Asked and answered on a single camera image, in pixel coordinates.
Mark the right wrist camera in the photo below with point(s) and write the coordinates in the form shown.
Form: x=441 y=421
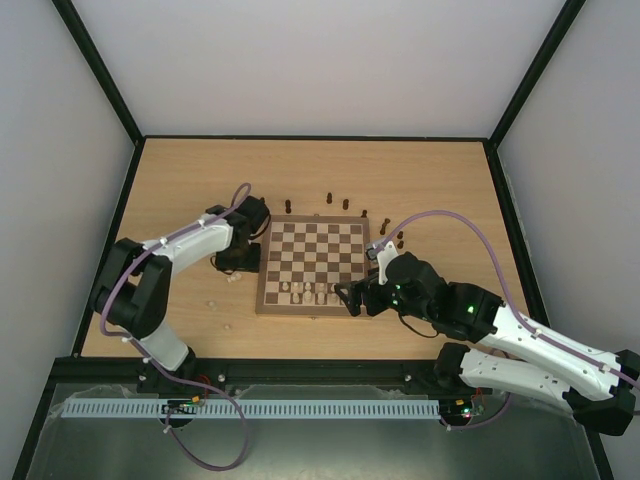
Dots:
x=377 y=257

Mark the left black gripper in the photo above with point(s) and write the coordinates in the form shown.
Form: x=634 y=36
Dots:
x=252 y=265

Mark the light blue cable duct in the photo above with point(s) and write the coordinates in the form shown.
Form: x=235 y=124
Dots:
x=253 y=409

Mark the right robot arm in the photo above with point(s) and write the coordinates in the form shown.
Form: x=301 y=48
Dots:
x=492 y=346

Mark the black aluminium frame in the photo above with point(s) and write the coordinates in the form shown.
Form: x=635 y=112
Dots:
x=379 y=373

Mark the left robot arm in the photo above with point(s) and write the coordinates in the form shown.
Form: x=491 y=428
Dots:
x=132 y=291

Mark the wooden chess board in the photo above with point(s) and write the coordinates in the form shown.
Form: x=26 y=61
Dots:
x=310 y=248

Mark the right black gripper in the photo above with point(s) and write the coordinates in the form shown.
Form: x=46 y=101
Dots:
x=366 y=297

